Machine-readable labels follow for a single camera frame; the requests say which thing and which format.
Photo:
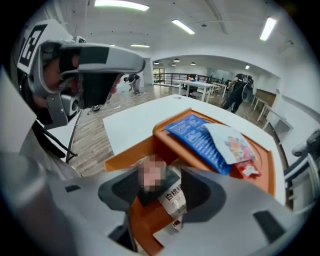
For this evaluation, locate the person's left hand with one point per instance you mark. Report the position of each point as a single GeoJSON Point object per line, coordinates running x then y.
{"type": "Point", "coordinates": [51, 75]}

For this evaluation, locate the orange storage box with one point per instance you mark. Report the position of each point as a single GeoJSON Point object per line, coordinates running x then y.
{"type": "Point", "coordinates": [165, 145]}

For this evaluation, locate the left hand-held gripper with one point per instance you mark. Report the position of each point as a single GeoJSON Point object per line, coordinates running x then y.
{"type": "Point", "coordinates": [32, 47]}

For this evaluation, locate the black office chair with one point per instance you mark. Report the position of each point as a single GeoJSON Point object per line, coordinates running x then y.
{"type": "Point", "coordinates": [191, 91]}

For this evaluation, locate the black round device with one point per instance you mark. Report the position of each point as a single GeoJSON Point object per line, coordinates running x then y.
{"type": "Point", "coordinates": [95, 107]}

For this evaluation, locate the small red packet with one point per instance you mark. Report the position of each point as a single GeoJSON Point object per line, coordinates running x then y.
{"type": "Point", "coordinates": [247, 170]}

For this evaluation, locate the silver gripper camera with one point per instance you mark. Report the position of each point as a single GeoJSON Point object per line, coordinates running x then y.
{"type": "Point", "coordinates": [72, 105]}

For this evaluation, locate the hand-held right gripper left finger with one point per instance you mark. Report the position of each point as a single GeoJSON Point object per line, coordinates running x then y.
{"type": "Point", "coordinates": [87, 212]}

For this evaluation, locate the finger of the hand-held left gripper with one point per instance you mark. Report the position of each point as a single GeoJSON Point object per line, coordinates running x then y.
{"type": "Point", "coordinates": [125, 62]}

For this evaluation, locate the long ceiling light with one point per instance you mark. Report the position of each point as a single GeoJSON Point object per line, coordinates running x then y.
{"type": "Point", "coordinates": [183, 26]}
{"type": "Point", "coordinates": [122, 5]}
{"type": "Point", "coordinates": [140, 46]}
{"type": "Point", "coordinates": [268, 28]}

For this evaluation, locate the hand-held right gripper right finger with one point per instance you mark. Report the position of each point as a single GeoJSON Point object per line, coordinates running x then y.
{"type": "Point", "coordinates": [237, 225]}

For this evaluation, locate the orange drawer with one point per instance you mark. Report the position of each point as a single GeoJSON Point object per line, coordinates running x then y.
{"type": "Point", "coordinates": [145, 220]}

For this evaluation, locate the white curved desk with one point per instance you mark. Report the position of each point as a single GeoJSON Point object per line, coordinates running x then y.
{"type": "Point", "coordinates": [62, 130]}

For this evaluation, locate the wooden cabinet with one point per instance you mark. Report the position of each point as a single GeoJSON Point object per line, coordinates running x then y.
{"type": "Point", "coordinates": [266, 94]}

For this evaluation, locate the white labelled snack packet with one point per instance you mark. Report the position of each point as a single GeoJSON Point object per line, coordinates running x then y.
{"type": "Point", "coordinates": [175, 202]}

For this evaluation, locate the black railing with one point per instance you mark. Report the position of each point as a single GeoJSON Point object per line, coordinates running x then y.
{"type": "Point", "coordinates": [172, 73]}

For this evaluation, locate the blue packet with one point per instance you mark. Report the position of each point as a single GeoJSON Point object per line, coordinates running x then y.
{"type": "Point", "coordinates": [190, 140]}

